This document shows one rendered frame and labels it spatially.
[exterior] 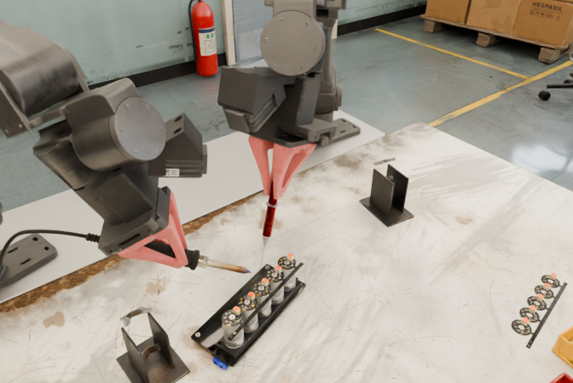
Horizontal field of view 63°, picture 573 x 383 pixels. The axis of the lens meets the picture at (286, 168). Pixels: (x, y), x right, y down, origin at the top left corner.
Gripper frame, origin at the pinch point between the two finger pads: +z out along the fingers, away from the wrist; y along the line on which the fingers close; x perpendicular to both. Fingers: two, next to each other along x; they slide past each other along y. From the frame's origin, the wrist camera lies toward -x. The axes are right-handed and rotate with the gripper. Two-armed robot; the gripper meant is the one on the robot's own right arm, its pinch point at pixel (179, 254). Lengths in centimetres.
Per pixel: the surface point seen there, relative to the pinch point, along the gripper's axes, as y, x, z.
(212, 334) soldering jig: -2.8, 3.1, 11.7
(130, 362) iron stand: -4.6, 12.4, 7.5
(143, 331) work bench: 0.2, 11.5, 8.4
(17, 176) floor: 164, 121, 35
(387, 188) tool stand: 17.5, -25.8, 21.6
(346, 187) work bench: 27.2, -19.5, 25.2
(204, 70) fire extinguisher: 269, 37, 73
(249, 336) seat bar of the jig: -4.6, -1.4, 12.9
